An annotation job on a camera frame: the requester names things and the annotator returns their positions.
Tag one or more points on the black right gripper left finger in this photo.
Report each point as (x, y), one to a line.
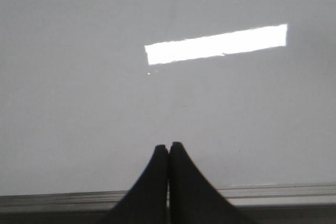
(146, 200)

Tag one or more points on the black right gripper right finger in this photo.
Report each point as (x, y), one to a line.
(192, 198)

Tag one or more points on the white whiteboard with metal frame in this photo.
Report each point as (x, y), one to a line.
(89, 87)

